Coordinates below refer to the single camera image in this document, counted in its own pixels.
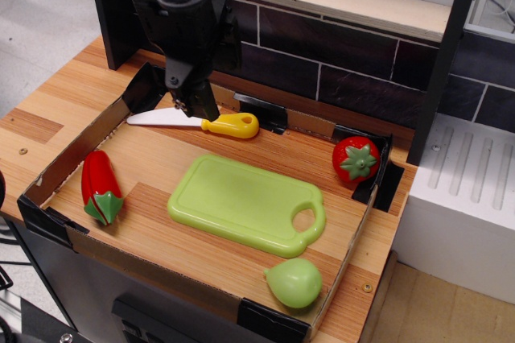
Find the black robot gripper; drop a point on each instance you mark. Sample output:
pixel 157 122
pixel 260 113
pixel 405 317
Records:
pixel 195 36

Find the white knife with yellow handle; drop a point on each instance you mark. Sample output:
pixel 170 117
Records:
pixel 239 125

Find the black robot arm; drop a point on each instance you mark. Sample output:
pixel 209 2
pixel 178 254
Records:
pixel 195 37

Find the cardboard fence with black tape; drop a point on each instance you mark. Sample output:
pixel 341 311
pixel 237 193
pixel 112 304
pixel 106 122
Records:
pixel 186 280

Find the light green plastic cutting board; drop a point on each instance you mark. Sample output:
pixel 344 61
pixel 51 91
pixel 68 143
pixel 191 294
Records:
pixel 249 205

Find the red toy chili pepper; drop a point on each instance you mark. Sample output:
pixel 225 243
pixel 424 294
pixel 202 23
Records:
pixel 100 189

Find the red toy strawberry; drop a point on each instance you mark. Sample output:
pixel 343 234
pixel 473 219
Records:
pixel 356 159

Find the light green toy pear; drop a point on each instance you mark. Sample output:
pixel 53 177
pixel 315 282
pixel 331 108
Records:
pixel 295 283

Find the white dish drainer block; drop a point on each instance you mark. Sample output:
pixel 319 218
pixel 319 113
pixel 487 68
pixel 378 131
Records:
pixel 458 223

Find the dark shelf frame with plywood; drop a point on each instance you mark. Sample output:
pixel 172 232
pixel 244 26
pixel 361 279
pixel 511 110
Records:
pixel 374 65

